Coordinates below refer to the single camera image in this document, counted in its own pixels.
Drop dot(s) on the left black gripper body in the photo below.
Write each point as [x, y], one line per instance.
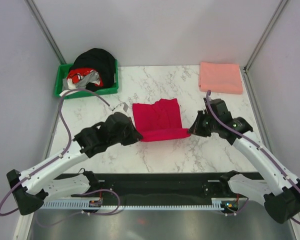
[124, 139]

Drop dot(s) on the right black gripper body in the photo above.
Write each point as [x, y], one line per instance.
[209, 125]

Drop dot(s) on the magenta t shirt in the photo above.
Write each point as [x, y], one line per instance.
[160, 121]

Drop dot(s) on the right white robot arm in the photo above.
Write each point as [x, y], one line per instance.
[280, 194]

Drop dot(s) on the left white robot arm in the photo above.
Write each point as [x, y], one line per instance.
[34, 187]

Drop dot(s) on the folded salmon pink t shirt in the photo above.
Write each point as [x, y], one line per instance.
[220, 78]

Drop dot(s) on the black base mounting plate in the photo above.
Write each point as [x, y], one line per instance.
[158, 188]

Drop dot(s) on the grey garment in bin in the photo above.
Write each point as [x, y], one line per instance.
[91, 82]

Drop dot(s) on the white garment in bin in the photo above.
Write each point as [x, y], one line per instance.
[67, 85]

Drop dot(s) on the black garment in bin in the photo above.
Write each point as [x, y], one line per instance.
[101, 61]

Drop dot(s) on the red garment in bin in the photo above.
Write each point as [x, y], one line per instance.
[80, 72]

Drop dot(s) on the green plastic bin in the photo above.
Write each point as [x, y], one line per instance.
[62, 73]

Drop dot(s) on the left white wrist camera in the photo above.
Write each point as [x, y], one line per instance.
[121, 107]

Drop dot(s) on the light blue cable duct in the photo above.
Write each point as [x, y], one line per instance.
[89, 204]

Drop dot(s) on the left aluminium frame post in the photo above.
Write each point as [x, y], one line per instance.
[45, 29]

